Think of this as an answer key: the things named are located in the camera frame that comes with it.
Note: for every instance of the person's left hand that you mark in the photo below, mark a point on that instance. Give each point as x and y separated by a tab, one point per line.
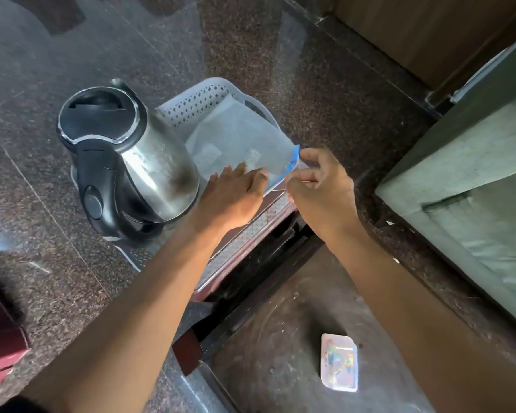
228	202

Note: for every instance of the person's right hand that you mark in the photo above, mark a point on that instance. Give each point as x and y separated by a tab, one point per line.
331	197

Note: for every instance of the person's left thumb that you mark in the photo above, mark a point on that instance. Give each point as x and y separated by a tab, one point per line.
261	179

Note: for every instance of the person's left middle finger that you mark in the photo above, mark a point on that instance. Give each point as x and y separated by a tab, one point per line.
228	174

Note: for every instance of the person's right thumb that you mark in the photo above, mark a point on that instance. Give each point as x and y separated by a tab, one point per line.
300	188

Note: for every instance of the clear plastic bag blue edge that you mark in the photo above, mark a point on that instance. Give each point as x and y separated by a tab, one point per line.
241	137

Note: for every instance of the person's right forearm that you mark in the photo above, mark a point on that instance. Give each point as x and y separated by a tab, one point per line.
425	335

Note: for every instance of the person's left forearm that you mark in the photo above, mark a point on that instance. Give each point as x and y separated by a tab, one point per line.
146	313

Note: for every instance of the white perforated plastic basket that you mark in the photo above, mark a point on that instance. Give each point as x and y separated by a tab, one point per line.
193	103

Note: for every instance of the grey-green cabinet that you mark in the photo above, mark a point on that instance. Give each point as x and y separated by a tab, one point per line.
477	189

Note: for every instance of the small white plastic packet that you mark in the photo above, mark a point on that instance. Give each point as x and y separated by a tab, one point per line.
339	363

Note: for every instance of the maroon stool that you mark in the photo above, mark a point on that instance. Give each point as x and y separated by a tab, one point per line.
189	352

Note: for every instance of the brown wooden door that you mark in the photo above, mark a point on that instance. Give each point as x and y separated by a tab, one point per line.
425	34

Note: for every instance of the maroon box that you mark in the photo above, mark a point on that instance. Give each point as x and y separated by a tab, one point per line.
0	344

